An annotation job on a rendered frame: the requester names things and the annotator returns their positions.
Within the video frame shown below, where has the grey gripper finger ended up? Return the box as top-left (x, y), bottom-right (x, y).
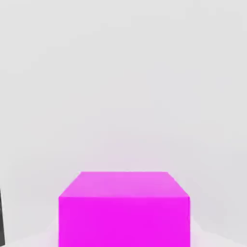
top-left (0, 187), bottom-right (7, 247)

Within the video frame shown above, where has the small magenta cube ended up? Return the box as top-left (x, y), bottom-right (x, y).
top-left (58, 171), bottom-right (191, 247)

